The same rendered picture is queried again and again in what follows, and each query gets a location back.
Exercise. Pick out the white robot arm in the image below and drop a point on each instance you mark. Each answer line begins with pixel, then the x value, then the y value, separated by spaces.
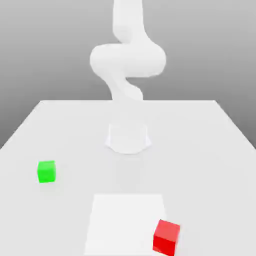
pixel 128 60

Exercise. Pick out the small green cube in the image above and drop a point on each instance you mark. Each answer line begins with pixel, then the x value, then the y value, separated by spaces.
pixel 46 171

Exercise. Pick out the small red cube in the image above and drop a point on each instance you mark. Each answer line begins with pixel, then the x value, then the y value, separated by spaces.
pixel 166 237

